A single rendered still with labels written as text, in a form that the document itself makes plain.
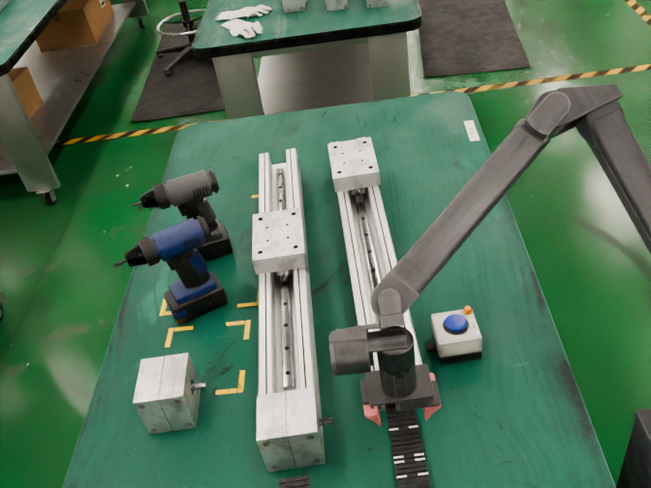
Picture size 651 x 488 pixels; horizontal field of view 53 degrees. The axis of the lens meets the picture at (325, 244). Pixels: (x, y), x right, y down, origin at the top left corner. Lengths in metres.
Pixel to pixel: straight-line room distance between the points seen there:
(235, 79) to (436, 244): 1.97
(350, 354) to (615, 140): 0.51
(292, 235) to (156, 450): 0.50
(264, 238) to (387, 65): 1.55
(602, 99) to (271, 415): 0.72
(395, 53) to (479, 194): 1.83
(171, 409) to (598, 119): 0.85
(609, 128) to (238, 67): 1.98
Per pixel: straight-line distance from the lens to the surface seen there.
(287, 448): 1.13
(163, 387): 1.22
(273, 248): 1.38
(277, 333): 1.31
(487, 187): 1.03
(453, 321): 1.25
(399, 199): 1.66
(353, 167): 1.58
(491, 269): 1.46
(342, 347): 0.99
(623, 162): 1.09
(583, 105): 1.08
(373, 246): 1.46
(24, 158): 3.45
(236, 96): 2.90
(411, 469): 1.12
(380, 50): 2.80
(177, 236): 1.34
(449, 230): 1.01
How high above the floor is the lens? 1.77
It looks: 39 degrees down
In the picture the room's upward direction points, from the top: 10 degrees counter-clockwise
